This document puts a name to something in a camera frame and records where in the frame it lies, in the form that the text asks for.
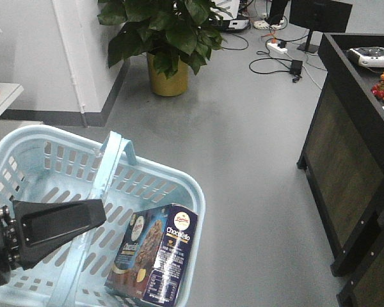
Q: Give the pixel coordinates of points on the potted green plant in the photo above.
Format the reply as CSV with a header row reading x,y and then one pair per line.
x,y
171,31

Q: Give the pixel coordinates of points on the black monitor on stand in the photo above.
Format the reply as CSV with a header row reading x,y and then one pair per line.
x,y
323,16

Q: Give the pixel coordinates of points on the light blue plastic basket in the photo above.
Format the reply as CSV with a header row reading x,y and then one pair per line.
x,y
43,164

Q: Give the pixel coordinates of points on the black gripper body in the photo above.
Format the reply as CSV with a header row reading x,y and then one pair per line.
x,y
9,245

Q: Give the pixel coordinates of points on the dark blue cookie box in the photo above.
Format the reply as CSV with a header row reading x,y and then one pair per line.
x,y
153,255

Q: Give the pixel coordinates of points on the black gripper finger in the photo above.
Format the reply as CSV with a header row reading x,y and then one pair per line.
x,y
44,227

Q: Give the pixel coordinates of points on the dark wooden display stand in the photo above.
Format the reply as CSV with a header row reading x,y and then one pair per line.
x,y
343,157

